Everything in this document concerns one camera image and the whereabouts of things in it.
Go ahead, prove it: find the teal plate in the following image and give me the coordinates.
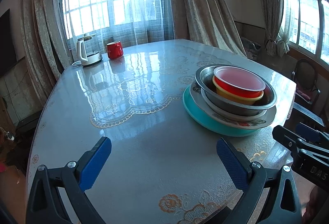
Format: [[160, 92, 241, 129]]
[[182, 86, 258, 137]]

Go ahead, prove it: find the left beige curtain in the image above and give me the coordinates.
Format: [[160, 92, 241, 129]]
[[20, 0, 73, 105]]

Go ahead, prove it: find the middle beige curtain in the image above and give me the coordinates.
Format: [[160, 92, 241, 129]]
[[170, 0, 247, 57]]

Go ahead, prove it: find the white glass kettle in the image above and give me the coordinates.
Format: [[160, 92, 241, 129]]
[[73, 33, 103, 67]]

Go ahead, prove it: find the red mug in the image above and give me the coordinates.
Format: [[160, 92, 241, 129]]
[[107, 41, 124, 60]]

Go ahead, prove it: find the stainless steel bowl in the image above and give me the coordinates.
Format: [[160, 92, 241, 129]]
[[195, 65, 277, 116]]

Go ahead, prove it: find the yellow plastic bowl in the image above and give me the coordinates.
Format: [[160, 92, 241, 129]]
[[212, 76, 264, 105]]

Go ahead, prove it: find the dark wooden chair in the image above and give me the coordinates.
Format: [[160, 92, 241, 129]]
[[291, 58, 321, 111]]

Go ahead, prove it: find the right tied curtain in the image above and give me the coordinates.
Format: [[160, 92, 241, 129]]
[[250, 0, 291, 58]]

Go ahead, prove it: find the white dragon pattern plate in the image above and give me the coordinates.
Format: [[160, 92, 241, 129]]
[[190, 81, 277, 130]]

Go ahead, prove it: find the red plastic bowl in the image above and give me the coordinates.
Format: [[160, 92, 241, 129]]
[[213, 66, 266, 98]]

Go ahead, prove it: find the floral plastic tablecloth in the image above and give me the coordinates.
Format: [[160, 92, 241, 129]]
[[26, 40, 295, 223]]

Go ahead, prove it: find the black television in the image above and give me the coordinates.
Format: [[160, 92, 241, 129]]
[[0, 9, 17, 76]]

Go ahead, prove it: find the white flower plate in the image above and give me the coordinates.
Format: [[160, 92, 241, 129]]
[[201, 89, 266, 122]]

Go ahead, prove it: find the beige curtain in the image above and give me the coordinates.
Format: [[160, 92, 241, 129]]
[[170, 0, 247, 57], [20, 0, 73, 105]]

